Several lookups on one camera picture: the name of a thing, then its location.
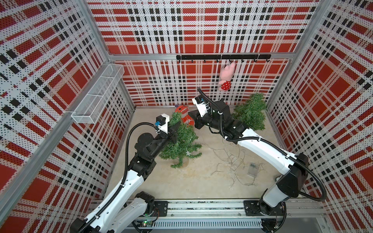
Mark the red plush monster toy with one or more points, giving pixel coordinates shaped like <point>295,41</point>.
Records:
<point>184,110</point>

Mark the green circuit board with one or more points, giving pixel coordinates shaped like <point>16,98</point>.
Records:
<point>145,223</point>

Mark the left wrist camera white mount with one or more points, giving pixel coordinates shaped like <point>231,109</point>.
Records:
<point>162,122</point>

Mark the black hook rail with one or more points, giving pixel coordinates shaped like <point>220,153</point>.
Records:
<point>229,57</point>

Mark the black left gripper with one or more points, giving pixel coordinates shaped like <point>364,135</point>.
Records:
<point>172,132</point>

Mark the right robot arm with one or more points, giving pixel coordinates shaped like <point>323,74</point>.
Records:
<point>294,168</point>

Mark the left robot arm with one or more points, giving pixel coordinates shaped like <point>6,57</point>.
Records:
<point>113,214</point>

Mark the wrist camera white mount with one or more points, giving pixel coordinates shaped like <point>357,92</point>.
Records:
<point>162,122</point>
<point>202,105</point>

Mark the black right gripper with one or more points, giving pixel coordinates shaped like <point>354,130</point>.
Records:
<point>195,114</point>

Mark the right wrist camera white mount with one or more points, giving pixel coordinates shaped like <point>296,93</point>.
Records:
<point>202,105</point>

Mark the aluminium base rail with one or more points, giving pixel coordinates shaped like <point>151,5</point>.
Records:
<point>230,214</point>

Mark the pink plush pig toy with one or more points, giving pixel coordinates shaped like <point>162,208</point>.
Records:
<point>226,75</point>

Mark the green christmas tree wooden base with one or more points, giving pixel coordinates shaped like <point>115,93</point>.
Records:
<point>185,147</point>

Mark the white wire mesh basket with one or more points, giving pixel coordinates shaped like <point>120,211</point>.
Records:
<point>90,108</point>

